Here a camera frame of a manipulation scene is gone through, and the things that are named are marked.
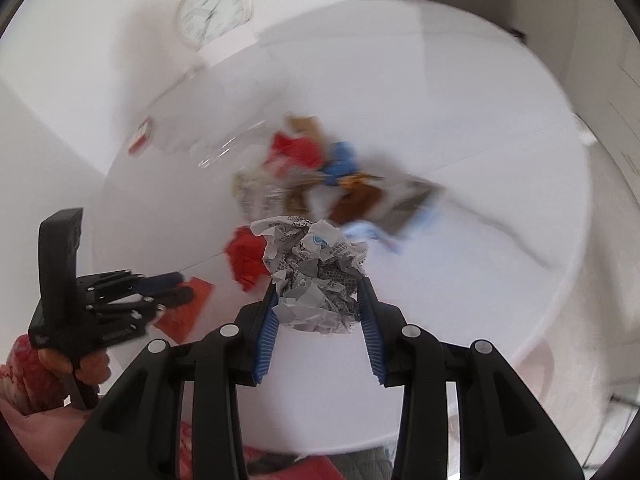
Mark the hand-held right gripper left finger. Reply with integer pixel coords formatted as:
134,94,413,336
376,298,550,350
54,280,281,480

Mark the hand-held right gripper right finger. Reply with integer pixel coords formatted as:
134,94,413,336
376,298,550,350
357,277,586,480

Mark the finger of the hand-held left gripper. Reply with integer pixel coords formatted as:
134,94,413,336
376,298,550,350
87,286,197,323
77,270,185,295

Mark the red paper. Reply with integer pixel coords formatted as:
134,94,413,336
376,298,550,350
224,226,273,293

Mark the printed white paper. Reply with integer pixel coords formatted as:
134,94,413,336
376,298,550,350
250,215,370,336

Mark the light blue wrapper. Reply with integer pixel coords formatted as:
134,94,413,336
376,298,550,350
342,210,436,257

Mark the white printed wrapper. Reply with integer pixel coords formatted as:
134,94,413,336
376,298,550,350
232,170,291,221

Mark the clear plastic wrapper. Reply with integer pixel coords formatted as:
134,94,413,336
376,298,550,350
165,117,268,170

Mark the grey foil packet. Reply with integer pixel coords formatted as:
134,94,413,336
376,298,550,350
382,177,446,238

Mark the brown snack wrapper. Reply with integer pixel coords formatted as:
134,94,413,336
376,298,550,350
327,172,388,226

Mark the red plastic wrapper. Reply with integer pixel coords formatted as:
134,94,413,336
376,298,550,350
264,131,326,175

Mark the blue plastic wrapper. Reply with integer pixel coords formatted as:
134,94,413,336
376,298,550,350
320,141,358,186

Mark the tan paper wrapper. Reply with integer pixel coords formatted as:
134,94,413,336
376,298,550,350
286,115,326,142

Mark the person's left forearm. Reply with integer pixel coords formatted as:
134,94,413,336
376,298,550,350
0,335,93,478

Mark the person's left hand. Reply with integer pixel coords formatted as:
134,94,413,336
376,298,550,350
39,347,112,387

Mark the grey quilted cloth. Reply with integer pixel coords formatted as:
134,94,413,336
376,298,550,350
295,447,401,480

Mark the red plastic bag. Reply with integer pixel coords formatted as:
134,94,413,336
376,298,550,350
177,420,346,480

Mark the red and white box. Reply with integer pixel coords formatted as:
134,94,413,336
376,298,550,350
127,116,153,156

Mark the white wall clock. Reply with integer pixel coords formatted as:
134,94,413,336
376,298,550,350
175,0,253,52

